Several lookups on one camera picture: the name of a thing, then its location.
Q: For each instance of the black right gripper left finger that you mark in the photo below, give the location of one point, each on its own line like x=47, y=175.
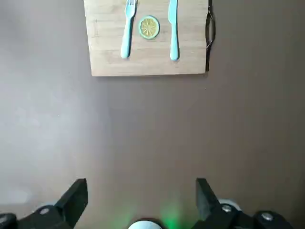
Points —
x=69, y=202

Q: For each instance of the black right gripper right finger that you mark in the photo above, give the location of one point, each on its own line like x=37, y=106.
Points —
x=209, y=205

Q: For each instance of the wooden cutting board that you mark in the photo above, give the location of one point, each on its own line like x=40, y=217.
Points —
x=152, y=64

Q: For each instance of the light blue plastic fork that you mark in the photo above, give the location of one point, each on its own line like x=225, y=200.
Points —
x=126, y=43

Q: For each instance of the light blue plastic knife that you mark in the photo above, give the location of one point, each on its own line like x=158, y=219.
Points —
x=174, y=35

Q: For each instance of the lemon slice coaster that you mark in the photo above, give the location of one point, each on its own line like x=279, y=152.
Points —
x=149, y=27

